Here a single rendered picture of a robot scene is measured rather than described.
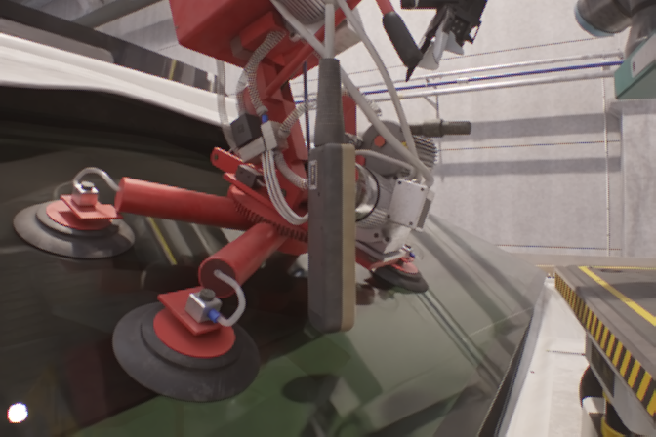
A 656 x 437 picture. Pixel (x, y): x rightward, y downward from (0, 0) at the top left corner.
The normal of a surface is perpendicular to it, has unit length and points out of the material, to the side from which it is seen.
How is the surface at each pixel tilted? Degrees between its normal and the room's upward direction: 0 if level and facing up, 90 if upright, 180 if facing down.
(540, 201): 90
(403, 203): 82
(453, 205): 90
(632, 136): 90
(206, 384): 47
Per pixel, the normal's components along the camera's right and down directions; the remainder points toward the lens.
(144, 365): 0.18, -0.82
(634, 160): -0.50, -0.02
